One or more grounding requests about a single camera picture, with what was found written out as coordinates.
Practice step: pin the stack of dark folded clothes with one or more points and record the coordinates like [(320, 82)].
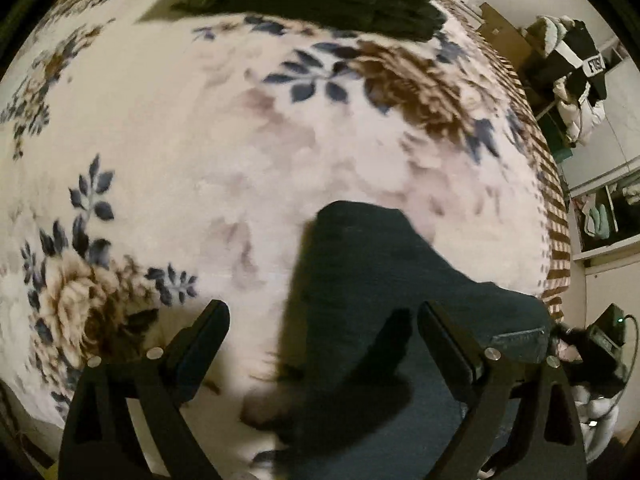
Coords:
[(320, 0)]

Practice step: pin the floral plush blanket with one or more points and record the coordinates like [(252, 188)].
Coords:
[(200, 135)]

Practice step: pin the mint green cloth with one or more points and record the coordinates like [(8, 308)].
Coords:
[(597, 220)]

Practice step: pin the white crumpled cloth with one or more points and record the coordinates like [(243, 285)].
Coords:
[(597, 417)]

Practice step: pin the black and white jacket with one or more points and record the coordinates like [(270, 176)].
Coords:
[(575, 62)]

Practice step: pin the cardboard box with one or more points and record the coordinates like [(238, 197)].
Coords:
[(505, 35)]

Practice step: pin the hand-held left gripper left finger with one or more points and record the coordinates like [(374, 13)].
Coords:
[(199, 352)]

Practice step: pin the dark teal pants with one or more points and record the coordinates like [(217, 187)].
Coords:
[(360, 270)]

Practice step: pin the white fleece garment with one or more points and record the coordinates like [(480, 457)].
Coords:
[(580, 110)]

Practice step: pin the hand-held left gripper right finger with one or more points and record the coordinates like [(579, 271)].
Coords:
[(445, 347)]

